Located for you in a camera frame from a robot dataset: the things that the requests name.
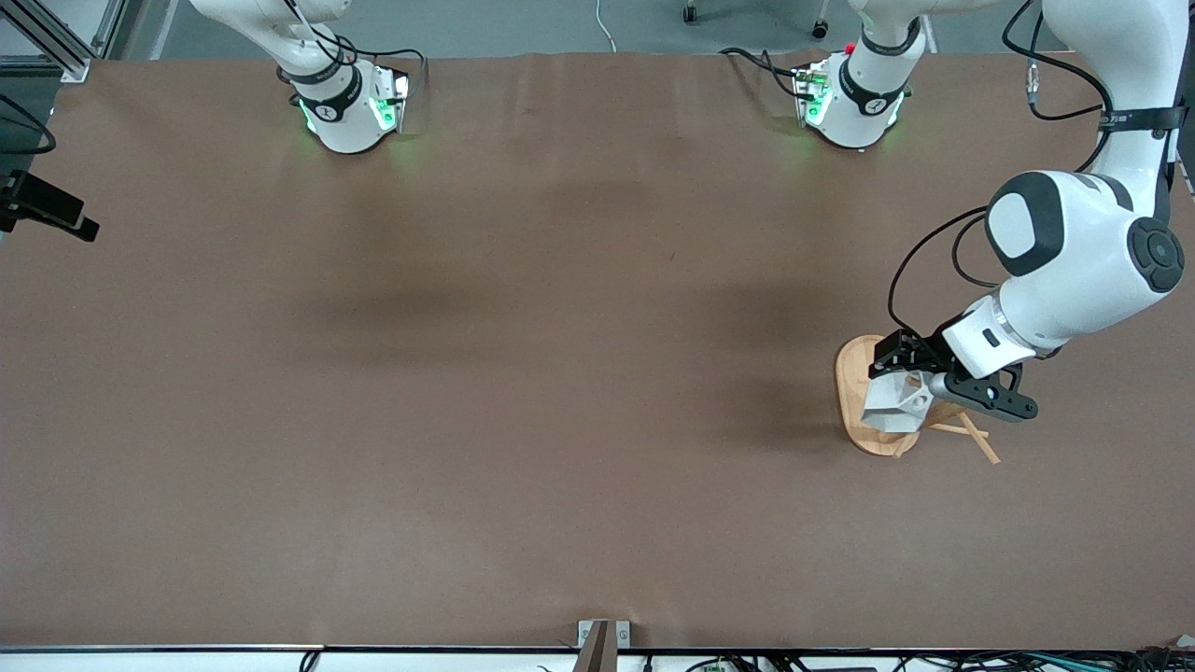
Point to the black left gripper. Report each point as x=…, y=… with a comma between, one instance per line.
x=916, y=354

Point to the white angular cup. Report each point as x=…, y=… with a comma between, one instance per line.
x=887, y=411

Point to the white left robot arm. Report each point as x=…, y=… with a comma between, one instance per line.
x=1074, y=243

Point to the wooden cup rack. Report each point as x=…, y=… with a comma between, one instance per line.
x=854, y=392

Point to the aluminium frame profile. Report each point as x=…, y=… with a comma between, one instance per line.
x=56, y=47

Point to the metal bracket with brown bar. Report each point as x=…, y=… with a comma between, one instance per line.
x=597, y=649

